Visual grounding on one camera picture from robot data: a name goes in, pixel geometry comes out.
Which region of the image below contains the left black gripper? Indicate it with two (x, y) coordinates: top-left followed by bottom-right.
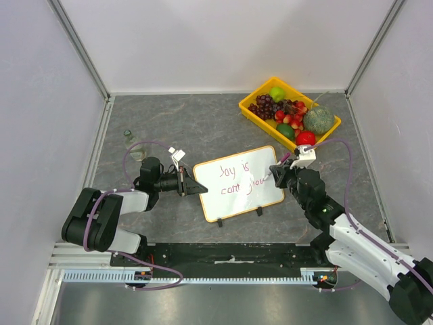
(154, 166), (207, 196)

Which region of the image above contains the green apple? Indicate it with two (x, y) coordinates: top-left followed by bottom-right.
(269, 87), (286, 103)

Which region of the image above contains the green lime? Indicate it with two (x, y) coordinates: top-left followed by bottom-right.
(276, 123), (295, 140)

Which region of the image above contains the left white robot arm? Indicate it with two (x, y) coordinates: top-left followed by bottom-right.
(62, 157), (208, 266)

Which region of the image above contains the left aluminium frame post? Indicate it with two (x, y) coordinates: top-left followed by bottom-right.
(47, 0), (111, 102)

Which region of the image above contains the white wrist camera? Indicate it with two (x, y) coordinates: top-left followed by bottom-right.
(168, 146), (185, 171)
(290, 145), (316, 169)

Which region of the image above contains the light blue cable duct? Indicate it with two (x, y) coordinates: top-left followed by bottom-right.
(62, 269), (323, 285)

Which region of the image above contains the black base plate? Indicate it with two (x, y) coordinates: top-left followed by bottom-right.
(110, 242), (339, 279)

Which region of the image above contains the aluminium frame post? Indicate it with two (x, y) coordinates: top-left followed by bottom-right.
(344, 0), (406, 99)
(47, 0), (111, 102)

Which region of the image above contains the netted green melon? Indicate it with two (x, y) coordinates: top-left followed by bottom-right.
(303, 91), (335, 135)

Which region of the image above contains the clear glass bottle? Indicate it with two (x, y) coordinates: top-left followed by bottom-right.
(123, 129), (146, 161)

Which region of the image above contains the yellow plastic tray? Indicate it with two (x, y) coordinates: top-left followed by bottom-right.
(239, 77), (341, 151)

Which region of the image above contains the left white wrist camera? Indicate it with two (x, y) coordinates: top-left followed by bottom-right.
(168, 146), (185, 171)

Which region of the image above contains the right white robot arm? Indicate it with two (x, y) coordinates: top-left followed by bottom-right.
(269, 164), (432, 324)

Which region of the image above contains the red cherry pile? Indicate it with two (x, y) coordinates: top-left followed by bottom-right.
(275, 100), (308, 138)

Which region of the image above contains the purple grape bunch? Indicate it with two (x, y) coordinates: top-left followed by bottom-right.
(248, 94), (283, 121)

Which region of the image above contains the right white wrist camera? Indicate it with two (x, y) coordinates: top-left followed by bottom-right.
(290, 145), (316, 169)

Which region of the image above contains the right aluminium frame post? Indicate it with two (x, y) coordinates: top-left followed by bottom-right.
(344, 0), (406, 99)

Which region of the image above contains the red apple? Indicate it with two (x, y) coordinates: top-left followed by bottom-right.
(296, 131), (316, 146)

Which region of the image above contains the orange framed whiteboard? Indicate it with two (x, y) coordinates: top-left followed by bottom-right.
(193, 146), (285, 223)

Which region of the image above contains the pink capped whiteboard marker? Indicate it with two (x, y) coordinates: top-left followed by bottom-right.
(263, 151), (292, 181)

